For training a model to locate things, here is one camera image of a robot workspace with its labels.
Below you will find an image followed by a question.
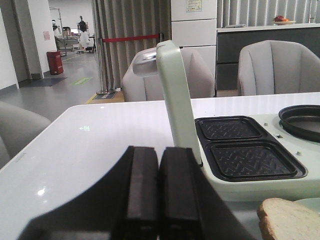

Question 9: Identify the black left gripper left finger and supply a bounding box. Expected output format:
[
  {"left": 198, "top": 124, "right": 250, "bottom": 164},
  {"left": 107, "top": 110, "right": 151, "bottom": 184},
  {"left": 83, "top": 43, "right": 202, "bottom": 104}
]
[{"left": 19, "top": 146, "right": 158, "bottom": 240}]

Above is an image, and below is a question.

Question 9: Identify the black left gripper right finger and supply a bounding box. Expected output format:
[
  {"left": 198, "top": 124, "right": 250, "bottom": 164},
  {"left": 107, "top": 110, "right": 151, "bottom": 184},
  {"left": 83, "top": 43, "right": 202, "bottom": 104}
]
[{"left": 158, "top": 147, "right": 254, "bottom": 240}]

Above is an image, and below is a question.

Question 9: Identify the white bread slice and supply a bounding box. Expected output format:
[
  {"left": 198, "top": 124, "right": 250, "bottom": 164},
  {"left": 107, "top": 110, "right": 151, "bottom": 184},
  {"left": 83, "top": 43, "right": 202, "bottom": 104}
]
[{"left": 257, "top": 198, "right": 320, "bottom": 240}]

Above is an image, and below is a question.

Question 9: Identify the mint green hinged lid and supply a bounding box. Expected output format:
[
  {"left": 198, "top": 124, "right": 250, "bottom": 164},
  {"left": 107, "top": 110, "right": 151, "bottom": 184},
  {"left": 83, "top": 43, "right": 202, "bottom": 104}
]
[{"left": 132, "top": 40, "right": 202, "bottom": 165}]

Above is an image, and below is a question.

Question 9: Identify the mint green breakfast maker base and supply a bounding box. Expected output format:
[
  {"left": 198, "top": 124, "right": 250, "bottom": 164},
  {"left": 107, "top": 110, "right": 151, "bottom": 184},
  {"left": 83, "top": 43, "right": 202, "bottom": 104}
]
[{"left": 195, "top": 114, "right": 320, "bottom": 202}]

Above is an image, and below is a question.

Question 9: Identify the mint green round plate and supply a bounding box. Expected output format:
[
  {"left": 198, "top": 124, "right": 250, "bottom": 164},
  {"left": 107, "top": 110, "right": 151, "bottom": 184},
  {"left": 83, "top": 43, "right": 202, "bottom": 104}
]
[{"left": 295, "top": 197, "right": 320, "bottom": 212}]

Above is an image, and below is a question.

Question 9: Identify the left grey upholstered chair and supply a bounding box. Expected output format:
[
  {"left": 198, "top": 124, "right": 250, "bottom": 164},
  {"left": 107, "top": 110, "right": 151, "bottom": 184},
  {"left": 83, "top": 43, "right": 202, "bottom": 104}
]
[{"left": 122, "top": 47, "right": 215, "bottom": 102}]

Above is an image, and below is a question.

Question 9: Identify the grey upholstered chair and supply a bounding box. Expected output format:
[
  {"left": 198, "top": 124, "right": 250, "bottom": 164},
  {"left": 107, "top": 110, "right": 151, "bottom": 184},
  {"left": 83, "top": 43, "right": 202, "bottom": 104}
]
[
  {"left": 122, "top": 47, "right": 215, "bottom": 102},
  {"left": 237, "top": 40, "right": 320, "bottom": 96}
]

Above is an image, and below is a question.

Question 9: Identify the grey chair at table side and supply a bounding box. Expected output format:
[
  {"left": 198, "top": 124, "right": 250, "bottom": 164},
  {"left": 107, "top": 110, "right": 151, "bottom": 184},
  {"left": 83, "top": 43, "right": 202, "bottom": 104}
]
[{"left": 0, "top": 102, "right": 51, "bottom": 167}]

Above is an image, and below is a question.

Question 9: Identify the black round frying pan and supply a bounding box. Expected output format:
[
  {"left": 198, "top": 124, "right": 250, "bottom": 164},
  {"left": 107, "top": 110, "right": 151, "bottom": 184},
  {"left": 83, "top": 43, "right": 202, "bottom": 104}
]
[{"left": 278, "top": 104, "right": 320, "bottom": 143}]

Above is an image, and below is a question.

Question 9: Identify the red bin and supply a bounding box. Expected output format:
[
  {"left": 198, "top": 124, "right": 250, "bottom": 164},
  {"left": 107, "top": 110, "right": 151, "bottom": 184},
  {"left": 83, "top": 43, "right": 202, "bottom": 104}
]
[{"left": 46, "top": 50, "right": 64, "bottom": 75}]

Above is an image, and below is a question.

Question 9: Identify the right grey upholstered chair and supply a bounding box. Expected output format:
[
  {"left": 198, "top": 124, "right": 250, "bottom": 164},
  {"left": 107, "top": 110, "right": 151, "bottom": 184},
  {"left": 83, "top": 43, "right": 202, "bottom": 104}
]
[{"left": 237, "top": 40, "right": 320, "bottom": 96}]

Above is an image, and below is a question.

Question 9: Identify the red barrier belt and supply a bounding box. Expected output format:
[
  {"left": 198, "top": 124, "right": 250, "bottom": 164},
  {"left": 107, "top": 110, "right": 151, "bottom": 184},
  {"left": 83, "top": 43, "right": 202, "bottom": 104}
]
[{"left": 102, "top": 34, "right": 160, "bottom": 43}]

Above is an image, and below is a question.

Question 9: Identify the dark grey counter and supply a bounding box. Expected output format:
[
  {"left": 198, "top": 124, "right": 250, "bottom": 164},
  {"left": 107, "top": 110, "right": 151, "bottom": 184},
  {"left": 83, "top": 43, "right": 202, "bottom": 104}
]
[{"left": 215, "top": 23, "right": 320, "bottom": 92}]

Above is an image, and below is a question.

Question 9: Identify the robot in background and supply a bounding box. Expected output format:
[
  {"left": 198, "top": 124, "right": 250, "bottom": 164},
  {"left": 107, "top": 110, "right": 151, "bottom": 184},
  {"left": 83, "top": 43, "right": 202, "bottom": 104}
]
[{"left": 77, "top": 15, "right": 94, "bottom": 51}]

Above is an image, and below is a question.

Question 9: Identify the white tall cabinet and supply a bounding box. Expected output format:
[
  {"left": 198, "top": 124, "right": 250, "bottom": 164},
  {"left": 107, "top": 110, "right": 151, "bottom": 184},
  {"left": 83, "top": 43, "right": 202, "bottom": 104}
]
[{"left": 170, "top": 0, "right": 218, "bottom": 76}]

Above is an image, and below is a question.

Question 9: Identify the fruit plate on counter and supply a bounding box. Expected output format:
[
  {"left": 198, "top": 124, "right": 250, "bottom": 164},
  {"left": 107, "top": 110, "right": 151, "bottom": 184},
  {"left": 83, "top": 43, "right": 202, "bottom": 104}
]
[{"left": 272, "top": 15, "right": 296, "bottom": 26}]

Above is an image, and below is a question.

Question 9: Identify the metal stanchion post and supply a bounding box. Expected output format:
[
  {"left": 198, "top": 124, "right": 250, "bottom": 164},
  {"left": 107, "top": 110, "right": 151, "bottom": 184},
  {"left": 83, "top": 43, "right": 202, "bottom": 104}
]
[{"left": 96, "top": 37, "right": 116, "bottom": 95}]

